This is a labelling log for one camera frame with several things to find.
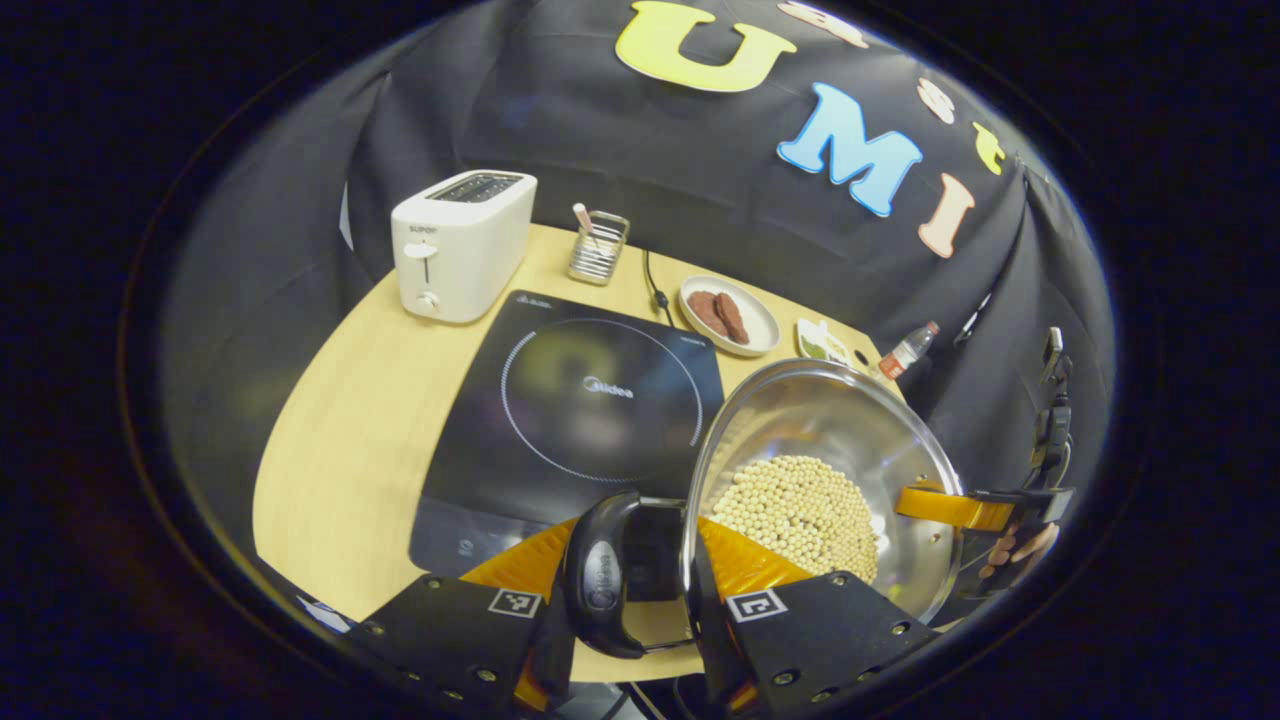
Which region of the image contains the black power cable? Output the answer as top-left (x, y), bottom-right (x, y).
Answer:
top-left (643, 250), bottom-right (676, 326)

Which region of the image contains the pile of soybeans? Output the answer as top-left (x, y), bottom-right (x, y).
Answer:
top-left (708, 455), bottom-right (881, 586)

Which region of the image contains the white round plate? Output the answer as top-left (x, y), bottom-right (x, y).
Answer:
top-left (678, 275), bottom-right (781, 358)

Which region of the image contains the white paper sheet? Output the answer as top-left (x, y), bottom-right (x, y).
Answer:
top-left (298, 596), bottom-right (353, 634)

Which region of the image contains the stainless steel pot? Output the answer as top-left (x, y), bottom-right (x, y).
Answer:
top-left (562, 358), bottom-right (966, 661)

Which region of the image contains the wire mesh holder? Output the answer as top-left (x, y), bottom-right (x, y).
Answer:
top-left (567, 210), bottom-right (631, 287)

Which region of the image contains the red meat slice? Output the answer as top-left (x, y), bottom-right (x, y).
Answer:
top-left (714, 292), bottom-right (751, 346)
top-left (687, 290), bottom-right (731, 338)

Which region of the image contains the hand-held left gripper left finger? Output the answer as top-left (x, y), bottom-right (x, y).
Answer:
top-left (345, 517), bottom-right (579, 713)

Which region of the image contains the white divided bean dish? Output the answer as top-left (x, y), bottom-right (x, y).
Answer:
top-left (796, 318), bottom-right (857, 367)

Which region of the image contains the black backdrop cloth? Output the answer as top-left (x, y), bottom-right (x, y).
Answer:
top-left (160, 0), bottom-right (1116, 641)

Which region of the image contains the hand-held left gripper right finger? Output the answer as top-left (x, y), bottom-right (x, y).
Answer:
top-left (690, 515), bottom-right (941, 716)

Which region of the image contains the clear bottle with red label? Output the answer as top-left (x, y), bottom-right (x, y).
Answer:
top-left (876, 321), bottom-right (941, 383)

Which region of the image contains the black induction cooktop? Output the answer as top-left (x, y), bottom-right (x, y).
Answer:
top-left (408, 290), bottom-right (726, 579)

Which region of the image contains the white toaster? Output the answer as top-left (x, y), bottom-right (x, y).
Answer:
top-left (390, 170), bottom-right (538, 324)

